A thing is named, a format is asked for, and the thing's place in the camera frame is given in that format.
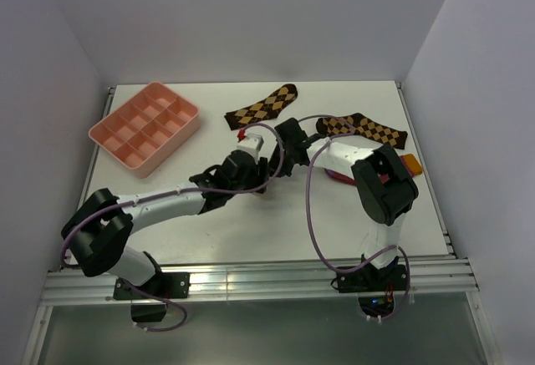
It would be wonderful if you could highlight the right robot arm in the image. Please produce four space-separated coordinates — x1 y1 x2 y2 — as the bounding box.
268 138 419 290

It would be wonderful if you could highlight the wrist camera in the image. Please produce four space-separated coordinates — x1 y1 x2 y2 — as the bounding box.
237 129 264 160
275 118 325 150

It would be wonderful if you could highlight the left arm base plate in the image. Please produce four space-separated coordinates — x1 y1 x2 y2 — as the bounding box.
113 271 190 301

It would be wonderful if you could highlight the brown argyle sock right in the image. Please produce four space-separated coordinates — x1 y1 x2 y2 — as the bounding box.
316 113 408 150

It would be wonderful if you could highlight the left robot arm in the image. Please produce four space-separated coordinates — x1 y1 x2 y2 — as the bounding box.
62 150 268 297

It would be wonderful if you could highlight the brown argyle sock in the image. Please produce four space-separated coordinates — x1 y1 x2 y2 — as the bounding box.
316 113 408 150
224 84 298 130

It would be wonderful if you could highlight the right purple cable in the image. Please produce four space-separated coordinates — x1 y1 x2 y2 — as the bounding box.
298 114 417 324

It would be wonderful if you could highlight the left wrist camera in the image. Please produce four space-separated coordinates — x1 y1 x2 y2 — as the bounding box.
237 129 264 160

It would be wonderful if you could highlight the maroon purple orange-toe sock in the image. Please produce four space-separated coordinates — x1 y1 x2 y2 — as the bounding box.
325 154 424 185

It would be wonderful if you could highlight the purple cable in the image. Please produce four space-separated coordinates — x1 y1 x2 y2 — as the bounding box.
61 121 289 332
298 114 417 324

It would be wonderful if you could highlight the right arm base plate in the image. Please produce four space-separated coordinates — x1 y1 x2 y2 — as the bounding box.
330 265 409 293

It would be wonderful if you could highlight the brown argyle sock left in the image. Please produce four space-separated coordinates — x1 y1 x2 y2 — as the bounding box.
224 84 298 130

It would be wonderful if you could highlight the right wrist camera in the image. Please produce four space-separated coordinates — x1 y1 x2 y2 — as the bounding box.
275 118 325 150

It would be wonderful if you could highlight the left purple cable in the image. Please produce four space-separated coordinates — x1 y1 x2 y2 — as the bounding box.
61 121 289 332

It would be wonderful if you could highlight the pink divided organizer tray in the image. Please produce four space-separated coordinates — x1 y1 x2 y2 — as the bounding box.
89 82 201 179

